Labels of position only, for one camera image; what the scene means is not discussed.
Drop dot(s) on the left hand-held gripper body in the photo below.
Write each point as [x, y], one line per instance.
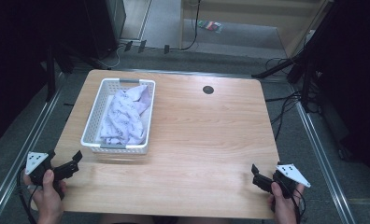
[34, 160]

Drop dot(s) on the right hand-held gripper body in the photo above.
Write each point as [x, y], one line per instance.
[290, 174]

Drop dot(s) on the person's right hand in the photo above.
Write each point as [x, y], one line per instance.
[284, 210]

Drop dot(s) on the person's left hand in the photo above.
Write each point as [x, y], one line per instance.
[47, 202]

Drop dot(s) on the white perforated plastic basket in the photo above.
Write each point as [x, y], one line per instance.
[94, 123]

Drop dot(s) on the lavender patterned cloth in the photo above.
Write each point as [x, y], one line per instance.
[124, 118]

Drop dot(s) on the black round table grommet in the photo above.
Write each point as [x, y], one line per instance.
[208, 90]

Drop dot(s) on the black stand leg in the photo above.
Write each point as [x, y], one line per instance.
[276, 67]

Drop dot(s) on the dark cabinet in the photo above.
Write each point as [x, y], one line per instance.
[103, 25]

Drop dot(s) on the colourful packet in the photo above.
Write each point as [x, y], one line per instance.
[210, 25]

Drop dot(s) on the light wooden shelf unit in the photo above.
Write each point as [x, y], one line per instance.
[267, 14]

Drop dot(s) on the aluminium floor rail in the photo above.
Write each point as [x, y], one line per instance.
[323, 161]
[21, 155]

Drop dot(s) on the black upright stand post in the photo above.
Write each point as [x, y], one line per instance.
[50, 74]

